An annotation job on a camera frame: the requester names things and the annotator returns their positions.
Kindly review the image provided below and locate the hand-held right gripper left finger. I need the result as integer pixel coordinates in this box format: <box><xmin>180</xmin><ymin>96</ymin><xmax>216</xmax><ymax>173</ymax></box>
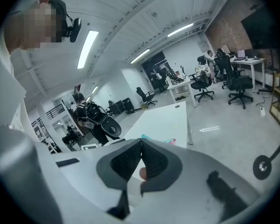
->
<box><xmin>96</xmin><ymin>138</ymin><xmax>144</xmax><ymax>190</ymax></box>

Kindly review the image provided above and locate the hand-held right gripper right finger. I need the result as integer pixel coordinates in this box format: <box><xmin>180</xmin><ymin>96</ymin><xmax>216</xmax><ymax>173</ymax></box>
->
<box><xmin>140</xmin><ymin>140</ymin><xmax>183</xmax><ymax>196</ymax></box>

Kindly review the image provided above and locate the black rounded object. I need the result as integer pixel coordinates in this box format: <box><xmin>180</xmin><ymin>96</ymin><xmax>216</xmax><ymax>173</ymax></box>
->
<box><xmin>38</xmin><ymin>0</ymin><xmax>68</xmax><ymax>28</ymax></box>

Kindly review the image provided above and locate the person's right hand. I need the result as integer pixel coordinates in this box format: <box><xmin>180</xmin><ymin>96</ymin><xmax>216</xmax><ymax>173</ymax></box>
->
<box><xmin>139</xmin><ymin>167</ymin><xmax>148</xmax><ymax>182</ymax></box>

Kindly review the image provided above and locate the black oval seat pad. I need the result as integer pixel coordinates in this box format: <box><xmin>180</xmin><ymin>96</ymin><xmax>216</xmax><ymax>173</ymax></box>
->
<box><xmin>102</xmin><ymin>116</ymin><xmax>123</xmax><ymax>139</ymax></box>

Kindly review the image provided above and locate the black equipment case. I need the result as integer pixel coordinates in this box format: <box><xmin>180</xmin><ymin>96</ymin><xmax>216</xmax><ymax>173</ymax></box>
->
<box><xmin>122</xmin><ymin>97</ymin><xmax>135</xmax><ymax>114</ymax></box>
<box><xmin>108</xmin><ymin>100</ymin><xmax>124</xmax><ymax>116</ymax></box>

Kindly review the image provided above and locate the black backpack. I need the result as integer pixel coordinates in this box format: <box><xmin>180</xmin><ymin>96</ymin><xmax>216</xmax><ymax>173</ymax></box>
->
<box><xmin>85</xmin><ymin>101</ymin><xmax>108</xmax><ymax>126</ymax></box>

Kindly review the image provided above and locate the black office chair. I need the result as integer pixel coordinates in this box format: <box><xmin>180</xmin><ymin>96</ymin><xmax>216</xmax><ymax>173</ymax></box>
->
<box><xmin>188</xmin><ymin>55</ymin><xmax>215</xmax><ymax>103</ymax></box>
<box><xmin>135</xmin><ymin>86</ymin><xmax>158</xmax><ymax>109</ymax></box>
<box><xmin>213</xmin><ymin>51</ymin><xmax>254</xmax><ymax>110</ymax></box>

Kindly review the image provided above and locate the cluttered white desk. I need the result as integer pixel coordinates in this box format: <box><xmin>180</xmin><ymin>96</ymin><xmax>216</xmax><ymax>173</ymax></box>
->
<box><xmin>167</xmin><ymin>77</ymin><xmax>198</xmax><ymax>109</ymax></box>

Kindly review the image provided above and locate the black metal railing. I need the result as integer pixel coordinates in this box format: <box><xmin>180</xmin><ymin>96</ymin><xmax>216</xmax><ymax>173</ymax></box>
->
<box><xmin>45</xmin><ymin>103</ymin><xmax>66</xmax><ymax>121</ymax></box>

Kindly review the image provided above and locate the black coat stand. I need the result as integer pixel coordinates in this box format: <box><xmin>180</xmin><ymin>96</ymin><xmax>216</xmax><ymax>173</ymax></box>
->
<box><xmin>252</xmin><ymin>134</ymin><xmax>280</xmax><ymax>181</ymax></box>

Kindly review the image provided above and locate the dark double door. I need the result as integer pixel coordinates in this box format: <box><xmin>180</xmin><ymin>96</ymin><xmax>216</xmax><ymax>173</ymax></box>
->
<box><xmin>141</xmin><ymin>51</ymin><xmax>175</xmax><ymax>92</ymax></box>

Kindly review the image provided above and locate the colourful patterned jacket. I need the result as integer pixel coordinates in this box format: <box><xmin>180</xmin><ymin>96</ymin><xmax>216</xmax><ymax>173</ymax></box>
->
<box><xmin>195</xmin><ymin>63</ymin><xmax>212</xmax><ymax>79</ymax></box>

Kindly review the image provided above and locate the ceiling light tube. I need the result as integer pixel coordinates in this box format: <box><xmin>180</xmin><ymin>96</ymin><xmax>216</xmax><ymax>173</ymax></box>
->
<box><xmin>130</xmin><ymin>48</ymin><xmax>151</xmax><ymax>64</ymax></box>
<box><xmin>167</xmin><ymin>22</ymin><xmax>194</xmax><ymax>38</ymax></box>
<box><xmin>77</xmin><ymin>30</ymin><xmax>99</xmax><ymax>70</ymax></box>

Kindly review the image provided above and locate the person's cream printed t-shirt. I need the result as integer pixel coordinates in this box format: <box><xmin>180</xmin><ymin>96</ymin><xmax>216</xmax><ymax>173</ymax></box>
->
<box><xmin>0</xmin><ymin>35</ymin><xmax>28</xmax><ymax>135</ymax></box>

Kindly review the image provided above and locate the person's head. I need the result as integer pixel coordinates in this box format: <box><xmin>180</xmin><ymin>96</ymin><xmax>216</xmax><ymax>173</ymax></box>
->
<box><xmin>3</xmin><ymin>1</ymin><xmax>63</xmax><ymax>52</ymax></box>

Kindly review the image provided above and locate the black head camera mount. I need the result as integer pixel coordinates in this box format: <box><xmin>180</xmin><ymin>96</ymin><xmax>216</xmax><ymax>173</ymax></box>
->
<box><xmin>64</xmin><ymin>12</ymin><xmax>82</xmax><ymax>43</ymax></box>

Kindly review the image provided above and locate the large black wall screen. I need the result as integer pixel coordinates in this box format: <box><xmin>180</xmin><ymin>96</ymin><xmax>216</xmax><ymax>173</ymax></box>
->
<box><xmin>240</xmin><ymin>5</ymin><xmax>279</xmax><ymax>51</ymax></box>

